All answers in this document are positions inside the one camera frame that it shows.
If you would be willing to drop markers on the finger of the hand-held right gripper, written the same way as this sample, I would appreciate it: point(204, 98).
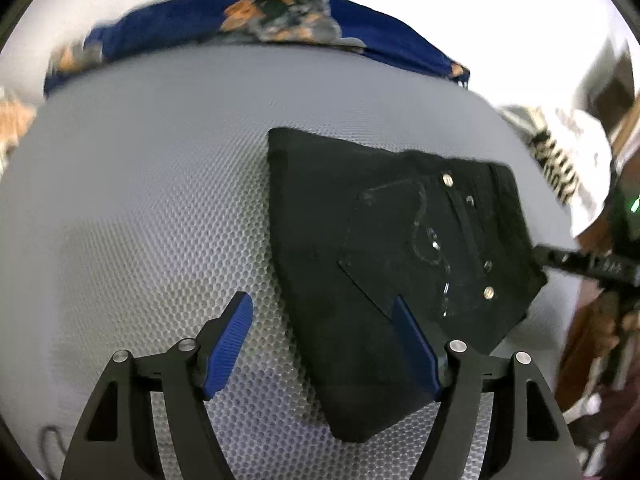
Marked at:
point(585, 262)

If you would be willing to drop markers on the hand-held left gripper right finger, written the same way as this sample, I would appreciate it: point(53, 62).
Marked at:
point(415, 347)

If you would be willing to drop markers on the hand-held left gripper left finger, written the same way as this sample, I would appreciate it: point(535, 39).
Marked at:
point(230, 345)

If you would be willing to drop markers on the black pants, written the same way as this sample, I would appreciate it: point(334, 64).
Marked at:
point(350, 260)

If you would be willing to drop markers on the brown wooden cabinet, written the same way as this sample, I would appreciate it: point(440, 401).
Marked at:
point(595, 340)

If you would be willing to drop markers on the white black patterned cloth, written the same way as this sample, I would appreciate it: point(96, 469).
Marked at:
point(560, 160)

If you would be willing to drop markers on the grey mesh mat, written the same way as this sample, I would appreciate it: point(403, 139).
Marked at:
point(150, 185)

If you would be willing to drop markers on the orange patterned cloth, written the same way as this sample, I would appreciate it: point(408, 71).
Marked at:
point(15, 125)

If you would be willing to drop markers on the blue printed blanket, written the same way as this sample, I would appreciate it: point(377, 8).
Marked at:
point(200, 20)

